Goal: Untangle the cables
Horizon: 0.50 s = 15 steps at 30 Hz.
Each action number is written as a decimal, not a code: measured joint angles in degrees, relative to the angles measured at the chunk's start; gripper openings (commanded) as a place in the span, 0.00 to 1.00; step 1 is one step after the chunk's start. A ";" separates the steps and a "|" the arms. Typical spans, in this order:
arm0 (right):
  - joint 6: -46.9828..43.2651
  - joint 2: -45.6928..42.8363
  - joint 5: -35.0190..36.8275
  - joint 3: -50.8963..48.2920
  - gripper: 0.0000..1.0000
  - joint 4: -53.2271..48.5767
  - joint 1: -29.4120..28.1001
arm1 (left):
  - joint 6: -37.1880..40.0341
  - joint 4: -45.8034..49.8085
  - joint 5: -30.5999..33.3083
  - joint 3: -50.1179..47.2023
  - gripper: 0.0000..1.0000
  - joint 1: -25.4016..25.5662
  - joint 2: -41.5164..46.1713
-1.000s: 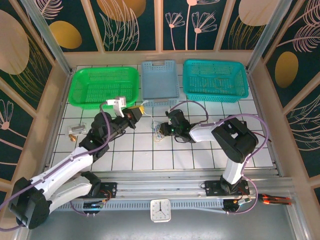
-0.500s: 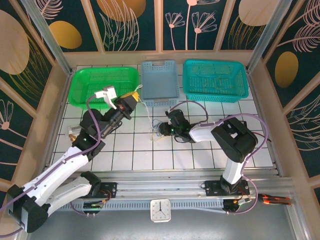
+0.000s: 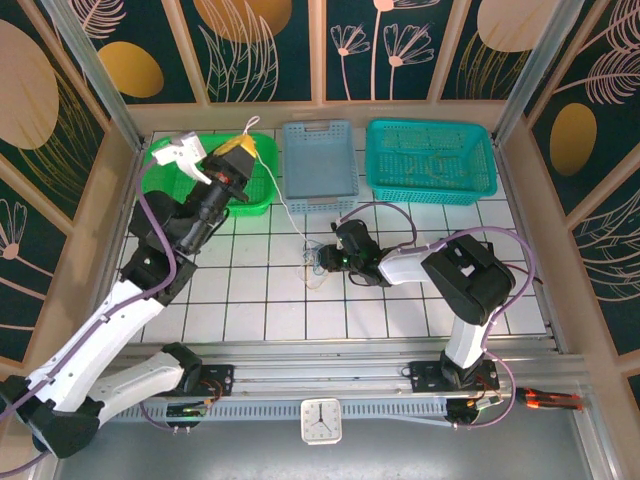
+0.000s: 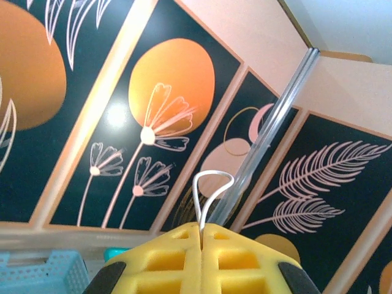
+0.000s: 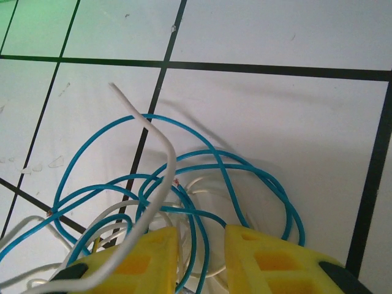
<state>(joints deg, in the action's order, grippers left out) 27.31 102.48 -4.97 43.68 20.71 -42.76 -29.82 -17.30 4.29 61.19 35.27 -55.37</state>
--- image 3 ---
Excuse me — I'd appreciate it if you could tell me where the white cable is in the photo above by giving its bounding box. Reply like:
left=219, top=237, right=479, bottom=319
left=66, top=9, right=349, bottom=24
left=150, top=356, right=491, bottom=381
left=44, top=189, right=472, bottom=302
left=295, top=264, right=329, bottom=292
left=242, top=114, right=314, bottom=261

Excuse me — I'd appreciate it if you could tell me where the green plastic basket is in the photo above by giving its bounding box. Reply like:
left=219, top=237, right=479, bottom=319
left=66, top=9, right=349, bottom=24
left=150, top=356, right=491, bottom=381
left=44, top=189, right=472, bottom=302
left=141, top=132, right=279, bottom=217

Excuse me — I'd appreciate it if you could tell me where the light blue plastic basket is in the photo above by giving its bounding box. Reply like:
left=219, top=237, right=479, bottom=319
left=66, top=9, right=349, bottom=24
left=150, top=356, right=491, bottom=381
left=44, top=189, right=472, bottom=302
left=281, top=119, right=359, bottom=216

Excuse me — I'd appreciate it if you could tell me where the teal plastic basket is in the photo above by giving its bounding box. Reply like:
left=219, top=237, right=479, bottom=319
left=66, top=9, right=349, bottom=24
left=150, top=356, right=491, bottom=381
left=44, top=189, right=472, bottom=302
left=364, top=118, right=499, bottom=207

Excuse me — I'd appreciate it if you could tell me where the white square clock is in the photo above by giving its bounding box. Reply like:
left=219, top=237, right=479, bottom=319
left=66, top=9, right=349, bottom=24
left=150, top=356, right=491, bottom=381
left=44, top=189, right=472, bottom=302
left=299, top=398, right=344, bottom=445

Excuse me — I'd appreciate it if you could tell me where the orange black hand tool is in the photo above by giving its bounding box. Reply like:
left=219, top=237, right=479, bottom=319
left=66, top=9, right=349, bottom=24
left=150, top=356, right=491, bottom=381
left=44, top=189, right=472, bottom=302
left=522, top=388, right=584, bottom=412

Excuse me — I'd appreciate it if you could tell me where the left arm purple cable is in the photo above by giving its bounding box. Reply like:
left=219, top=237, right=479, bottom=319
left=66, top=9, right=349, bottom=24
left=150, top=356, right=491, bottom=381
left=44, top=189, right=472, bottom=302
left=0, top=164, right=216, bottom=474

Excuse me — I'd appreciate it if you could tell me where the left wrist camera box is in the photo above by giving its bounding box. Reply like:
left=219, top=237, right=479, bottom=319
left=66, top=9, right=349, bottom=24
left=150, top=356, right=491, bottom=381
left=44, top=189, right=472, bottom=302
left=151, top=130, right=212, bottom=185

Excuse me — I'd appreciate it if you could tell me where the aluminium mounting rail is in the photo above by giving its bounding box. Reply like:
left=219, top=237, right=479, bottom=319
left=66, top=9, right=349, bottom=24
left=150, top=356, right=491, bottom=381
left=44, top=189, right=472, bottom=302
left=114, top=339, right=591, bottom=401

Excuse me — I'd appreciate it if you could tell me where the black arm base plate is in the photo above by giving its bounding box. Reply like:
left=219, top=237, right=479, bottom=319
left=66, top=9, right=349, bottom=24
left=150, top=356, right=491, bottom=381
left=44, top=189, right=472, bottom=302
left=143, top=364, right=236, bottom=399
left=409, top=359, right=501, bottom=396

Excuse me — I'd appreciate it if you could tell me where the aluminium frame post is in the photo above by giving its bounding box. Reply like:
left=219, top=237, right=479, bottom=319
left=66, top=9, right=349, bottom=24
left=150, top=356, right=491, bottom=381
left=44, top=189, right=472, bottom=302
left=42, top=0, right=147, bottom=152
left=489, top=0, right=591, bottom=146

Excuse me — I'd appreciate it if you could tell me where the grey slotted cable duct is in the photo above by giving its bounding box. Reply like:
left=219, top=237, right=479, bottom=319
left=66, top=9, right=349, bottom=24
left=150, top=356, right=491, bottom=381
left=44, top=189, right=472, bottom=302
left=114, top=399, right=451, bottom=422

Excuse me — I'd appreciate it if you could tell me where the thin red black wire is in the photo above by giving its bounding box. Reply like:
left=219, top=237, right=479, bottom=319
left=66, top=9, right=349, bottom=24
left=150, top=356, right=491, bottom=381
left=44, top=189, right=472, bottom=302
left=499, top=259, right=545, bottom=287

